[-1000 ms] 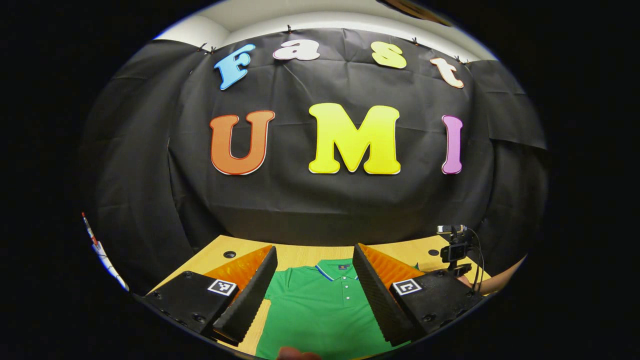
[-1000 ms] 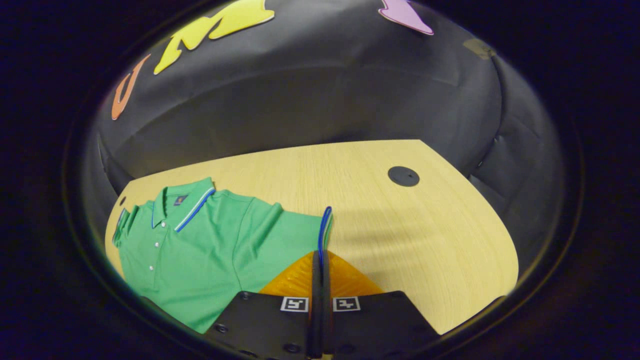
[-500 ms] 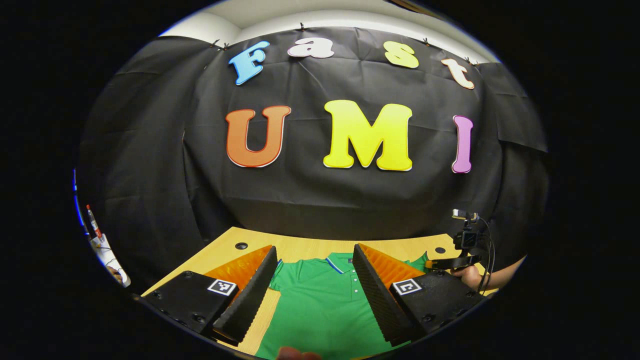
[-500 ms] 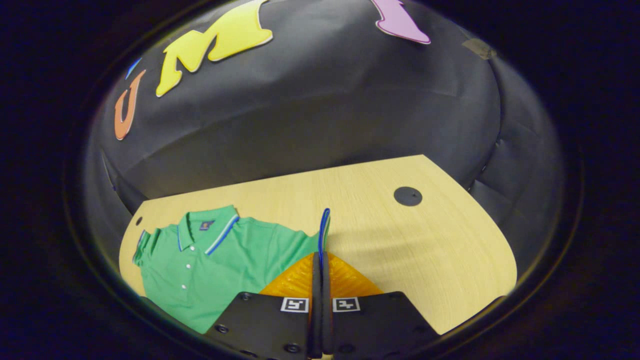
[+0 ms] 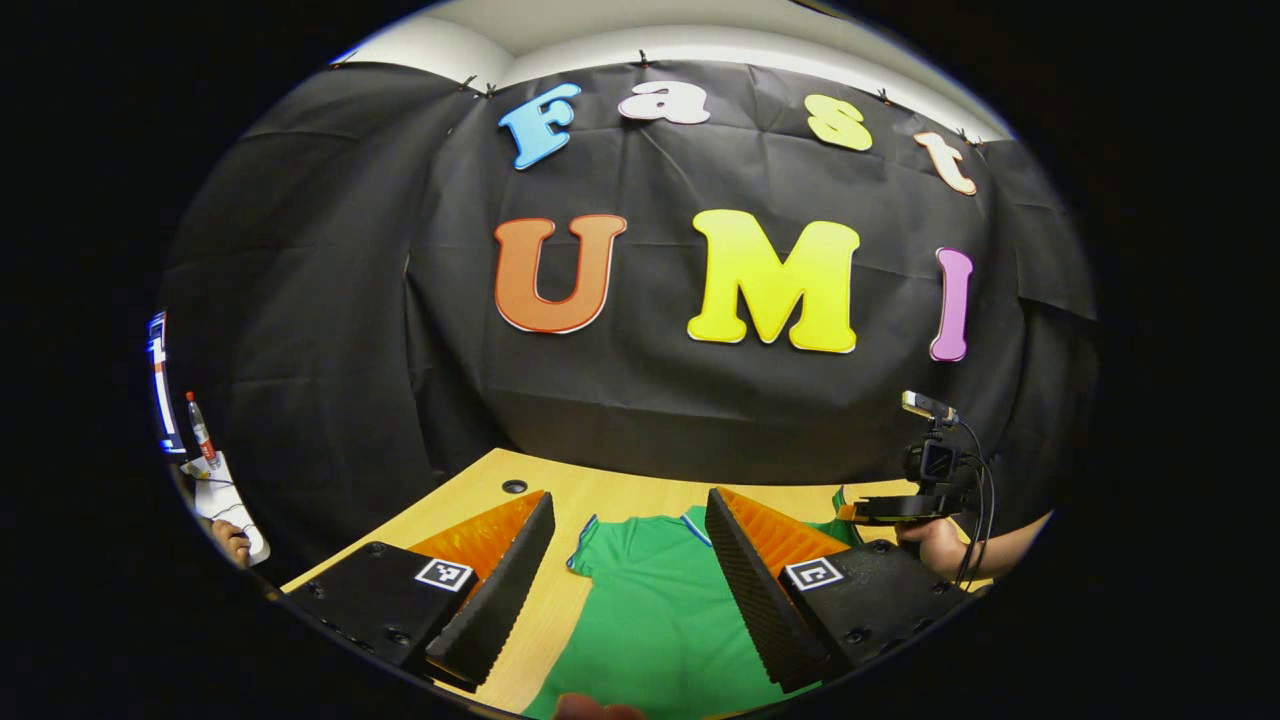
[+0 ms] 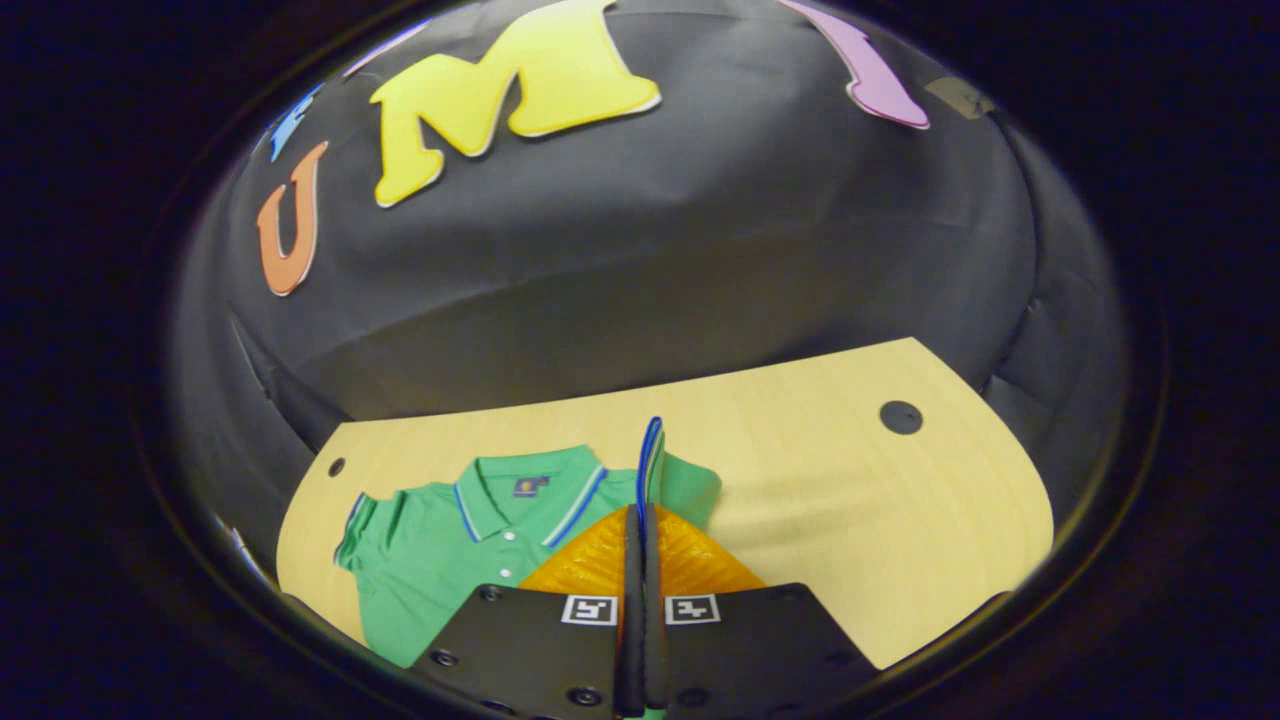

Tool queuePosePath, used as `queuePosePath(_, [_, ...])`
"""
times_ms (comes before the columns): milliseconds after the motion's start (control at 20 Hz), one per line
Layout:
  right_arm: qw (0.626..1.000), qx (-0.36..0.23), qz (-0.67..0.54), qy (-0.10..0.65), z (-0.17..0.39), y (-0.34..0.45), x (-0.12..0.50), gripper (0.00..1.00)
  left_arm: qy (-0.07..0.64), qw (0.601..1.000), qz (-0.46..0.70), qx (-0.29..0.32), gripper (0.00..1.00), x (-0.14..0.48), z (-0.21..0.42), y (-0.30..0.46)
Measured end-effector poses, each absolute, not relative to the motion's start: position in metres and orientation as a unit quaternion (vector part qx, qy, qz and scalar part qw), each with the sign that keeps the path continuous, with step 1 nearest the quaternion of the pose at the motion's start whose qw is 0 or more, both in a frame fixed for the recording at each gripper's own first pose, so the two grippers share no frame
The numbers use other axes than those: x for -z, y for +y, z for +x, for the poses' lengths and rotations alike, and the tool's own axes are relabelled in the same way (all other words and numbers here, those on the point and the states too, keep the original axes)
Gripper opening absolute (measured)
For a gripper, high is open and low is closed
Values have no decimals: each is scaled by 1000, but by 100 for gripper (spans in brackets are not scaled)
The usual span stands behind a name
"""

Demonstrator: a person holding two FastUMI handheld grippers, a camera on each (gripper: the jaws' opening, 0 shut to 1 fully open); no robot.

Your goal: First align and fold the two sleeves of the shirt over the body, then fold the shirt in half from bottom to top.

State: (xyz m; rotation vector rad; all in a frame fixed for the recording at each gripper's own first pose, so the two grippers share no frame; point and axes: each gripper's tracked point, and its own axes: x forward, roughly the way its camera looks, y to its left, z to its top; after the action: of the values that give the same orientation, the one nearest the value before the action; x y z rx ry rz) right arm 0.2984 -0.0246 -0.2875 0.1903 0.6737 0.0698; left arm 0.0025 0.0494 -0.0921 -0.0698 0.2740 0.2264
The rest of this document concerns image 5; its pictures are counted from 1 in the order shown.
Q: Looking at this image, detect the white side table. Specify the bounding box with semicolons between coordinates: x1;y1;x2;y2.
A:
184;452;272;567

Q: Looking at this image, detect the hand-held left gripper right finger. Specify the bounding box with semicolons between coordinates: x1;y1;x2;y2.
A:
704;487;976;693

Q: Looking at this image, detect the computer monitor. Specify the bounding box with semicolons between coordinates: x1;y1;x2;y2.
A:
147;311;187;457

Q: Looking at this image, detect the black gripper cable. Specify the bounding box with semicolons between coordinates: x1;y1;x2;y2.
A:
952;418;997;591

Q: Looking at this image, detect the green T-shirt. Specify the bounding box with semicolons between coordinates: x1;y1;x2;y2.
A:
520;486;871;720

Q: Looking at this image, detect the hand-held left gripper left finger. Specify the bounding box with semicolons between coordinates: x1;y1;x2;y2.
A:
283;490;557;693

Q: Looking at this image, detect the red capped drink bottle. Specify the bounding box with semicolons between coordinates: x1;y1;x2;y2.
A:
184;391;222;472

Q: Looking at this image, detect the black backdrop cloth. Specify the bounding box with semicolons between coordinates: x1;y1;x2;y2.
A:
160;58;1101;563

